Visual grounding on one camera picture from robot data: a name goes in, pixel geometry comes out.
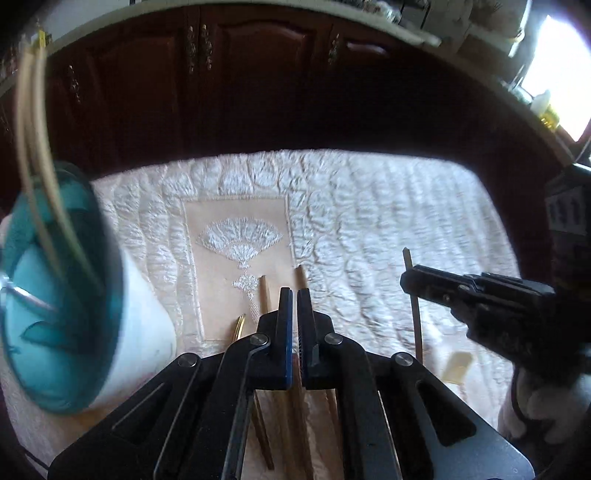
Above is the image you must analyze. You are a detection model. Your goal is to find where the cream quilted tablecloth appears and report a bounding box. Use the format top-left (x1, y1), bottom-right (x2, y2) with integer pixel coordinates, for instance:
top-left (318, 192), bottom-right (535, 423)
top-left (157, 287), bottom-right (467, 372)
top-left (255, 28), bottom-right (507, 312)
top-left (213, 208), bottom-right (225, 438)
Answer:
top-left (0, 148), bottom-right (522, 480)

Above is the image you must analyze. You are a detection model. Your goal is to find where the window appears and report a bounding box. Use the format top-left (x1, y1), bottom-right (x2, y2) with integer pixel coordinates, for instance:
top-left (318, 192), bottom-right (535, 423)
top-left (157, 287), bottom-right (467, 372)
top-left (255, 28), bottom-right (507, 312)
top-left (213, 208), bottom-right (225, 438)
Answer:
top-left (508, 14), bottom-right (591, 139)

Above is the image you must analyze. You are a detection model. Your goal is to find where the white utensil holder teal lid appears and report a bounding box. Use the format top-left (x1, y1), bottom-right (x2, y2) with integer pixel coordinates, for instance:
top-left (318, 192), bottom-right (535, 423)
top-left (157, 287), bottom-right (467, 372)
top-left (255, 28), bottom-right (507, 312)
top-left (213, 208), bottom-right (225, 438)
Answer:
top-left (0, 166), bottom-right (178, 414)

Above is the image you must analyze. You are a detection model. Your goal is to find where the long wooden chopstick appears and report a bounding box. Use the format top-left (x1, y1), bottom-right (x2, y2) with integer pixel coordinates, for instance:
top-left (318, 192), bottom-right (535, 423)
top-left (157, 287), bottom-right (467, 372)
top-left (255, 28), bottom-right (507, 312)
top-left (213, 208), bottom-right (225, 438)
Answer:
top-left (28, 55), bottom-right (77, 252)
top-left (14, 58), bottom-right (49, 261)
top-left (403, 248), bottom-right (424, 365)
top-left (324, 390), bottom-right (345, 462)
top-left (39, 46), bottom-right (100, 287)
top-left (252, 391), bottom-right (275, 470)

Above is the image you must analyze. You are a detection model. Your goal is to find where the stone kitchen countertop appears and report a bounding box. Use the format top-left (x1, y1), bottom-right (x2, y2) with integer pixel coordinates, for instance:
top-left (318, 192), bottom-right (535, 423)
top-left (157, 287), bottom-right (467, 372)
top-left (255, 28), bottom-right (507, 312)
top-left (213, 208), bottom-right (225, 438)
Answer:
top-left (0, 0), bottom-right (583, 162)

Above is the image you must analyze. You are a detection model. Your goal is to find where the person's right hand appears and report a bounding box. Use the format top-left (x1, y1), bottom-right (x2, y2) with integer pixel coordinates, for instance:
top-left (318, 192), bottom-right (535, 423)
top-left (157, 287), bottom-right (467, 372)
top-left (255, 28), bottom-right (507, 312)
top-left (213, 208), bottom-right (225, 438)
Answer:
top-left (499, 367), bottom-right (591, 444)

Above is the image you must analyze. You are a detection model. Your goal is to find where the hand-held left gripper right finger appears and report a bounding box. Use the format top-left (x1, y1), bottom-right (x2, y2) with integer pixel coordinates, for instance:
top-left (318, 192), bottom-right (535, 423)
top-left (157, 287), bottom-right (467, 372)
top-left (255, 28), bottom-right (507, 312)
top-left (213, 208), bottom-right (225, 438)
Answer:
top-left (297, 288), bottom-right (542, 480)

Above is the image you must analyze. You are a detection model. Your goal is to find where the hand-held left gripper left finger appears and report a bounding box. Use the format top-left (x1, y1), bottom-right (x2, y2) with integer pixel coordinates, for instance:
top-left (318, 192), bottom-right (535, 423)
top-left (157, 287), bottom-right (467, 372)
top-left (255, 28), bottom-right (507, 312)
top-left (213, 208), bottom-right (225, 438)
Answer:
top-left (48, 287), bottom-right (295, 480)

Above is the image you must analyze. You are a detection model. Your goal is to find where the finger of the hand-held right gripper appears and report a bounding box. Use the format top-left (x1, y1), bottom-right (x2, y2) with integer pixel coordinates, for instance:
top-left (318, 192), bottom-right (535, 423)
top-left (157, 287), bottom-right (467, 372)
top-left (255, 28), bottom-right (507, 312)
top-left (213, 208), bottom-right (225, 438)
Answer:
top-left (401, 274), bottom-right (467, 315)
top-left (406, 264), bottom-right (555, 296)

